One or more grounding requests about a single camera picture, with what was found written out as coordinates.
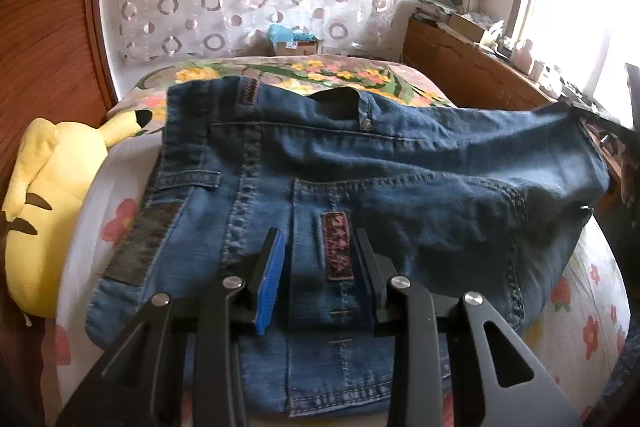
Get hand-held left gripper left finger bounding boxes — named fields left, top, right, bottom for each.
left=54, top=227, right=286, bottom=427

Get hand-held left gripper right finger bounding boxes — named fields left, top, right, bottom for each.
left=354, top=227, right=583, bottom=427

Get blue denim pants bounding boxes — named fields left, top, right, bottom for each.
left=85, top=76, right=611, bottom=418

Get window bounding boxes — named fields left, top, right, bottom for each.
left=505, top=0, right=640, bottom=122

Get yellow plush toy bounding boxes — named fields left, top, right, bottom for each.
left=2, top=109, right=153, bottom=320

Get yellow flower patterned blanket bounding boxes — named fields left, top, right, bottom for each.
left=107, top=56, right=461, bottom=138

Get clutter of small objects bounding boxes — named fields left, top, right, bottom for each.
left=492, top=22, right=596, bottom=108

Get wooden cabinet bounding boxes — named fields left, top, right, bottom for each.
left=402, top=16, right=626, bottom=218

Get pile of papers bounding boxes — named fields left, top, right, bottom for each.
left=412, top=0, right=458, bottom=25

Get flat cardboard box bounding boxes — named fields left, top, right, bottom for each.
left=447, top=13, right=493, bottom=45

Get small cardboard box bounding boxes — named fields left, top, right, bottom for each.
left=272, top=38, right=321, bottom=56

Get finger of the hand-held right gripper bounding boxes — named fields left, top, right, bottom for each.
left=572, top=102, right=640, bottom=145

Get white floral bed sheet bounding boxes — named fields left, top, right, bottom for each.
left=40, top=147, right=631, bottom=427

